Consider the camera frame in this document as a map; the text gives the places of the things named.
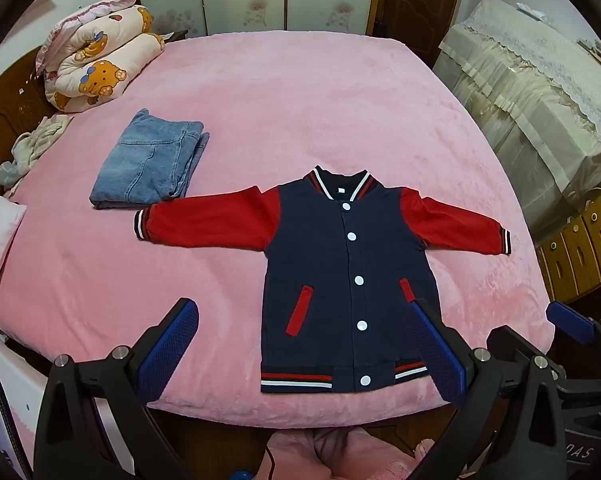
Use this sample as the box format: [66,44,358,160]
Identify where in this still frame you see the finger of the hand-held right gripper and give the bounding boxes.
[487,325,566,378]
[546,301,601,356]

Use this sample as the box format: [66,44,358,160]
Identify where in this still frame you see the rolled bear print quilt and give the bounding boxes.
[35,0,166,113]

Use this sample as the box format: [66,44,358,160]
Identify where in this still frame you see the crumpled beige cloth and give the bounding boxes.
[0,114,74,187]

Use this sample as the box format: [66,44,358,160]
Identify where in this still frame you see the folded blue jeans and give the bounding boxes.
[90,108,210,209]

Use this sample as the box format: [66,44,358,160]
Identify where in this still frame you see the yellow wooden cabinet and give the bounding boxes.
[534,187,601,307]

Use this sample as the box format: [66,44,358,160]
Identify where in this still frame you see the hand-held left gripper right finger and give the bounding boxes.
[407,298,571,480]

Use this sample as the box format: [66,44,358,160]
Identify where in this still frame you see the navy and red baseball jacket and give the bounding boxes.
[133,165,512,394]

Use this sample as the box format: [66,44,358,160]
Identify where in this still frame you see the carved wooden headboard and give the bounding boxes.
[0,45,56,183]

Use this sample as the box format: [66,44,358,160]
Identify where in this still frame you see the pink fleece bed blanket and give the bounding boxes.
[0,34,556,431]

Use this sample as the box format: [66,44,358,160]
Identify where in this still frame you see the person's pink fleece clothing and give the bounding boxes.
[264,426,433,480]

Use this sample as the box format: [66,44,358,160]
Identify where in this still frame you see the brown wooden door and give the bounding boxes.
[377,0,467,58]

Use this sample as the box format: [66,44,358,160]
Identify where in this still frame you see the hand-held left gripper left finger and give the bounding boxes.
[33,298,201,480]

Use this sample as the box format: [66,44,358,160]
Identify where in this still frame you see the lace covered furniture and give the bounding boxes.
[431,0,601,243]

